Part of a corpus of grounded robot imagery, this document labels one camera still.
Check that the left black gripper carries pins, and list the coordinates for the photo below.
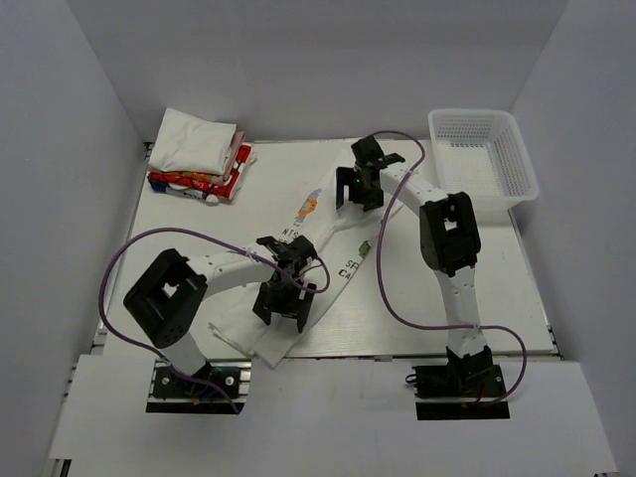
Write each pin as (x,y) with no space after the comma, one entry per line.
(283,301)

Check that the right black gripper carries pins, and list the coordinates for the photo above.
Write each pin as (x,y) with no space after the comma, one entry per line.
(356,188)

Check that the red printed t shirt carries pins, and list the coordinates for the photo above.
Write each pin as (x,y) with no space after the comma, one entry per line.
(205,187)

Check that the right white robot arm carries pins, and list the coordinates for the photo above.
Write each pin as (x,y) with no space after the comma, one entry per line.
(449,242)

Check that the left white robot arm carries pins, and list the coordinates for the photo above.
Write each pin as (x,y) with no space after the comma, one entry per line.
(166,298)

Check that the white plastic basket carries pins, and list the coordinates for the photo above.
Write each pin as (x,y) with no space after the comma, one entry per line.
(482,152)

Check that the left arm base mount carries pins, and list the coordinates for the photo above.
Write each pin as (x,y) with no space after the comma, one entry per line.
(169,393)

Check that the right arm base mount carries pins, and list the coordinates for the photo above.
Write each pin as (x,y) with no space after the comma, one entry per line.
(467,388)

